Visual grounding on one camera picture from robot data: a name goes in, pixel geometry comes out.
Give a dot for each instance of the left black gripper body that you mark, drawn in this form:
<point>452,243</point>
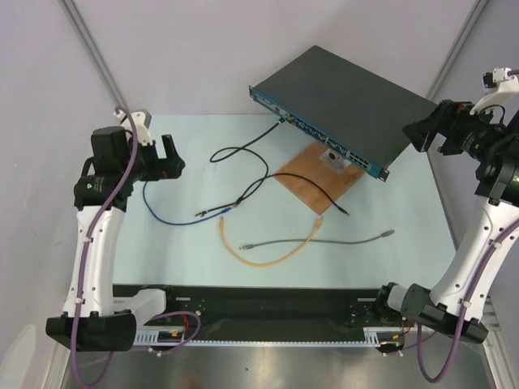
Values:
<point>147,166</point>

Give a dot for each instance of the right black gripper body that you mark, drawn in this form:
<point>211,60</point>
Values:
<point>439,127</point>

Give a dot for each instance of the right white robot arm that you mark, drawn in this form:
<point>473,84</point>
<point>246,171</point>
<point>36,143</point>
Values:
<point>454,306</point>

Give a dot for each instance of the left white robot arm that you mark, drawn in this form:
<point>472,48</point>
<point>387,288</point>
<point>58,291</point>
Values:
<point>90,320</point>

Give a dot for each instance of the wooden board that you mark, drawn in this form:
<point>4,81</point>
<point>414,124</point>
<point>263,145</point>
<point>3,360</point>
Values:
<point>318,176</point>

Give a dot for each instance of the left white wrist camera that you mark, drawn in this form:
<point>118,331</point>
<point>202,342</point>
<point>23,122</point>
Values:
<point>142,120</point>

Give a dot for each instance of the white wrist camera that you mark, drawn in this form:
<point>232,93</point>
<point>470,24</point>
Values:
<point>142,120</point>
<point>501,86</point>

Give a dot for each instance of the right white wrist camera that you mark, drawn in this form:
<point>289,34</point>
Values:
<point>501,86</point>

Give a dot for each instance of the dark network switch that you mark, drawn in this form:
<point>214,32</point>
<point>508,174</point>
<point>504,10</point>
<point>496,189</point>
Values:
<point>352,111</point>

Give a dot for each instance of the right aluminium frame post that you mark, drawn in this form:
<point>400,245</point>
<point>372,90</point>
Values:
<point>464,34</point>

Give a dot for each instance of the aluminium frame post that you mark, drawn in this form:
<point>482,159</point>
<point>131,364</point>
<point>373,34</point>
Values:
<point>87,40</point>
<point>464,34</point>

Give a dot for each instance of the left aluminium frame post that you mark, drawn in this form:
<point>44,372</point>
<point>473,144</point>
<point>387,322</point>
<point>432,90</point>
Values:
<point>87,40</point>

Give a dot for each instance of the aluminium frame rail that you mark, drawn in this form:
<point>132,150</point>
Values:
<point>500,360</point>

